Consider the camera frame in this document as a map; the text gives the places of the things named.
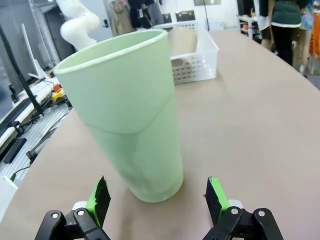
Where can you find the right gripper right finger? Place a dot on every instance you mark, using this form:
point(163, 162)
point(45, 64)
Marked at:
point(220, 212)

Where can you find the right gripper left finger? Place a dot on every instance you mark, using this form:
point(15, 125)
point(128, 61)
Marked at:
point(95, 212)

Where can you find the pale green plastic cup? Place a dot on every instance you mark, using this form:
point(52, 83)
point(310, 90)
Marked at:
point(120, 100)

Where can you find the white perforated plastic basket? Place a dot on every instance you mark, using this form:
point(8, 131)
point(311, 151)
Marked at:
point(200, 65)

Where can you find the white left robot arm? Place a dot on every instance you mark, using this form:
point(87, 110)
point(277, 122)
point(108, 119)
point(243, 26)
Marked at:
point(77, 25)

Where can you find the black angled support pole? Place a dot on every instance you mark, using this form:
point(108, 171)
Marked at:
point(27, 90)

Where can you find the white cardboard box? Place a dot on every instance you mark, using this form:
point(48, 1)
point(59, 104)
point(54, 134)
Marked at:
point(216, 25)

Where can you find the white shelf rack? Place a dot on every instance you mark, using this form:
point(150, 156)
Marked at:
point(250, 25)

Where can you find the beige hanging coat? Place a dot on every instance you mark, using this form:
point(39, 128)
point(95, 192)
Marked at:
point(118, 17)

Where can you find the black tripod pole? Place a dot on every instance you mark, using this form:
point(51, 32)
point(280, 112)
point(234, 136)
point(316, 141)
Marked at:
point(206, 15)

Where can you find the black hanging clothes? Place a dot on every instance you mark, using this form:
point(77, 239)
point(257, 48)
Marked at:
point(145, 12)

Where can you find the person in dark green jacket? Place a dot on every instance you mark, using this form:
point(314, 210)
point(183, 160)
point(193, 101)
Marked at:
point(286, 15)

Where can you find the person in dark vest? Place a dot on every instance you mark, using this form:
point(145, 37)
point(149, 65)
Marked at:
point(312, 15)

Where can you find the aluminium frame workbench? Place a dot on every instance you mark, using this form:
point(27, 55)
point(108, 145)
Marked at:
point(37, 127)

